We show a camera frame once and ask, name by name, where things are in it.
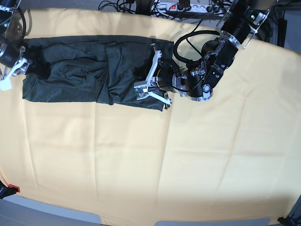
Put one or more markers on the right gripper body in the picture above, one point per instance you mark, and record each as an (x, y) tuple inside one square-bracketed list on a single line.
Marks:
[(14, 61)]

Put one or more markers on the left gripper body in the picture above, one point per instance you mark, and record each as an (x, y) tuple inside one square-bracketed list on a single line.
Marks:
[(164, 77)]

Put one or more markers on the dark teal long-sleeve shirt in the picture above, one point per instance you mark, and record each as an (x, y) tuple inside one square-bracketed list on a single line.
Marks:
[(97, 68)]

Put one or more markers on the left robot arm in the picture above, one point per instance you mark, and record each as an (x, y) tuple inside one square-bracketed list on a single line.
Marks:
[(240, 22)]

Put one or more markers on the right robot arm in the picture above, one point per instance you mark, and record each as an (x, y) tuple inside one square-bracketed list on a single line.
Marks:
[(12, 25)]

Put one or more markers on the white power strip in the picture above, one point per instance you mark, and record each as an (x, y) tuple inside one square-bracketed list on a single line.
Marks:
[(172, 7)]

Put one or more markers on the yellow table cover cloth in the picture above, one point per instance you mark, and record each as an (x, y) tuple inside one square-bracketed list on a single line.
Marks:
[(236, 156)]

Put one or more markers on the red and black clamp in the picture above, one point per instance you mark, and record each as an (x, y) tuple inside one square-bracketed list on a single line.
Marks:
[(8, 190)]

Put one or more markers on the black corner clamp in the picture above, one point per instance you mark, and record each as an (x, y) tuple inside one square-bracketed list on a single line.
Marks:
[(290, 221)]

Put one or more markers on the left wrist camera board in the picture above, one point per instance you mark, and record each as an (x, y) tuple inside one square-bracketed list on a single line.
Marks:
[(141, 90)]

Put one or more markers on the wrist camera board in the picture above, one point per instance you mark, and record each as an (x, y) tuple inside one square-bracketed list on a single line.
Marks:
[(141, 90), (5, 84)]

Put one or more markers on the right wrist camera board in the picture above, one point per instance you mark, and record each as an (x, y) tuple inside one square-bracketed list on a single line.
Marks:
[(5, 84)]

